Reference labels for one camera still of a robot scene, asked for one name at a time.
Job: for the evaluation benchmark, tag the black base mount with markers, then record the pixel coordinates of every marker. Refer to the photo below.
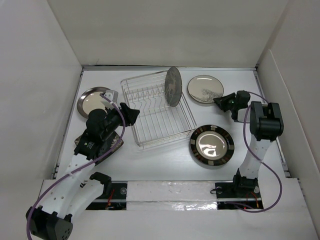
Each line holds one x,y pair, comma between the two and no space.
115,200
229,199

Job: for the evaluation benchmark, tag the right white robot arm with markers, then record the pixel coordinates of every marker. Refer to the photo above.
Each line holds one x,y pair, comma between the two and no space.
265,125

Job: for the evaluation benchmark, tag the cream plate with tree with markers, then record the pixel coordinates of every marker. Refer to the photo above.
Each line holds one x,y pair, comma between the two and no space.
205,88

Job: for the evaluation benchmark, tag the black striped rim plate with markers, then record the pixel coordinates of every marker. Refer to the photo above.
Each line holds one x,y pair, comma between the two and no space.
211,145

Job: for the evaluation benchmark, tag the black square floral plate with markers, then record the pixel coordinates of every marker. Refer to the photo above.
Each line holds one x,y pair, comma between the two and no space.
94,148

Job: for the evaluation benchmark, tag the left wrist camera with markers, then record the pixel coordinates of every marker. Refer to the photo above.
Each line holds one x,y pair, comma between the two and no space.
111,95

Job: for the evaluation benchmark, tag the brown rim cream plate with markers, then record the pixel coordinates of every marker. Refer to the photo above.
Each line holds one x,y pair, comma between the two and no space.
90,100

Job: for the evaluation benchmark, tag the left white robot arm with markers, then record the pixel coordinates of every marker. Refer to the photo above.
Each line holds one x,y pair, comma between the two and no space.
51,216

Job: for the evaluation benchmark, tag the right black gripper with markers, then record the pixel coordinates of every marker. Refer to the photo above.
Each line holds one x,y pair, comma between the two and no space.
221,101

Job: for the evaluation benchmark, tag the wire dish rack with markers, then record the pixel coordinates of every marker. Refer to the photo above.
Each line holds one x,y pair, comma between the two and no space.
158,123

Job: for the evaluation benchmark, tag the grey plate with deer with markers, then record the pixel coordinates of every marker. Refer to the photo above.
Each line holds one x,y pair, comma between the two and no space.
173,86

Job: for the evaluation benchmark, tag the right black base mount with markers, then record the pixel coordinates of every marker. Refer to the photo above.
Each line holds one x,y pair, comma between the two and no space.
229,199

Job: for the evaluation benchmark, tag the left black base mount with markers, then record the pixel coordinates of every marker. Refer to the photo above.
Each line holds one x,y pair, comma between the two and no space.
115,200

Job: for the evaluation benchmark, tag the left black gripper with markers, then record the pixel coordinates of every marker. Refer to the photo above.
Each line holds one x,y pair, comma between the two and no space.
129,114

